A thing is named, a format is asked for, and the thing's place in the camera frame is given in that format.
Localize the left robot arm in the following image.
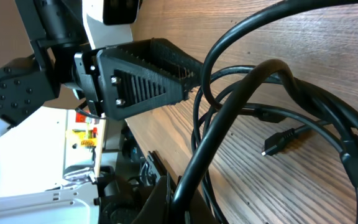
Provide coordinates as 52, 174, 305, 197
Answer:
0, 1, 202, 136

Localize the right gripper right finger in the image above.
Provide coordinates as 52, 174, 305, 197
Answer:
185, 190, 219, 224

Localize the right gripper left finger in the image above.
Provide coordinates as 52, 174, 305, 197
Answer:
131, 175, 170, 224

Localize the black usb cable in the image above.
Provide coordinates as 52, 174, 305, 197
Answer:
191, 65, 358, 224
169, 0, 358, 224

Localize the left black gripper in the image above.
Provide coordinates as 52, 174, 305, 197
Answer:
73, 38, 203, 120

